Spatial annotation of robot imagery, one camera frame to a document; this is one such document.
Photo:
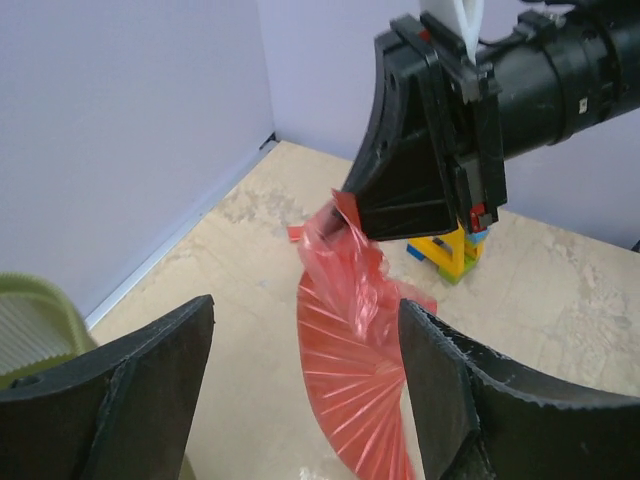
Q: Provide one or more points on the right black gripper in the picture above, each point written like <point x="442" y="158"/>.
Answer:
<point x="433" y="147"/>

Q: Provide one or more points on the olive green mesh trash bin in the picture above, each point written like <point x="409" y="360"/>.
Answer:
<point x="40" y="327"/>

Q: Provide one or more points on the colourful toy block stack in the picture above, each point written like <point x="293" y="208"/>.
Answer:
<point x="454" y="254"/>

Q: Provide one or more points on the small red plastic bag piece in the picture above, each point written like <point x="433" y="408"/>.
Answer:
<point x="296" y="233"/>

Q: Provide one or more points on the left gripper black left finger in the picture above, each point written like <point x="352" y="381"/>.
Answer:
<point x="121" y="411"/>

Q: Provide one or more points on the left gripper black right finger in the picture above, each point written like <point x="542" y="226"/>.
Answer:
<point x="481" y="415"/>

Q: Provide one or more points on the red plastic trash bag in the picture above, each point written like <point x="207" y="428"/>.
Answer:
<point x="347" y="322"/>

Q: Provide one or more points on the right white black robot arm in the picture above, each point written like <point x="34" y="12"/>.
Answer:
<point x="562" y="73"/>

